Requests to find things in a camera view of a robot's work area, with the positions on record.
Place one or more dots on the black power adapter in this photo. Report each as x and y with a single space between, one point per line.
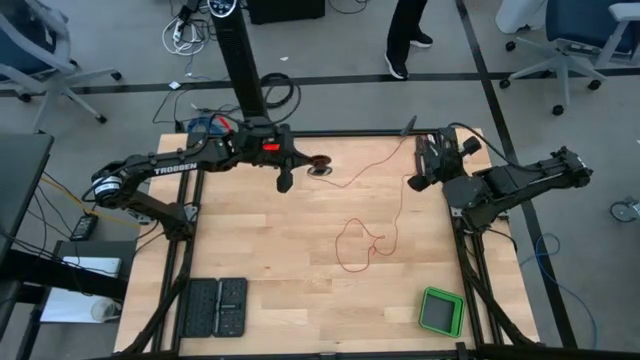
84 227

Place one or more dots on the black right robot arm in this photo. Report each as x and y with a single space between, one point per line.
530 175

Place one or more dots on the green square tray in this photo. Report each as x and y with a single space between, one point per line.
440 312

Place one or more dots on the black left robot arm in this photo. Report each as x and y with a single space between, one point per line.
170 167

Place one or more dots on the black tower fan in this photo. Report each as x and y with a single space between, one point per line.
240 65

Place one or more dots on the small white floor plug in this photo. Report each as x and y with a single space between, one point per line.
175 85

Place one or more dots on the black box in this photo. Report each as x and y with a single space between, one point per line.
285 11

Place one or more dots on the white bin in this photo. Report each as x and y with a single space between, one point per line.
520 15

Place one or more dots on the person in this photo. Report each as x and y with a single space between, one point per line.
400 30

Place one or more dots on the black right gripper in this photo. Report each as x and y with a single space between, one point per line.
450 170

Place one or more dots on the clear plastic cup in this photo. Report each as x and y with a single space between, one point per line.
106 310

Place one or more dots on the white blue office chair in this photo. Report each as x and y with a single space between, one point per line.
562 55
50 80

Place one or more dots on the black desk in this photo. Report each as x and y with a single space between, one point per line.
22 175

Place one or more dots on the white flat device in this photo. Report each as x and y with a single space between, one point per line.
92 266

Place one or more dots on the black open tool case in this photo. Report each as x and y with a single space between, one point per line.
200 307

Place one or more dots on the black aluminium rig frame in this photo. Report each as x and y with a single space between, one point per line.
350 133

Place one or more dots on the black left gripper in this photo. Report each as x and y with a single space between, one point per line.
287 162

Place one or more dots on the grey caster wheel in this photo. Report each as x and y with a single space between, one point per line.
622 211

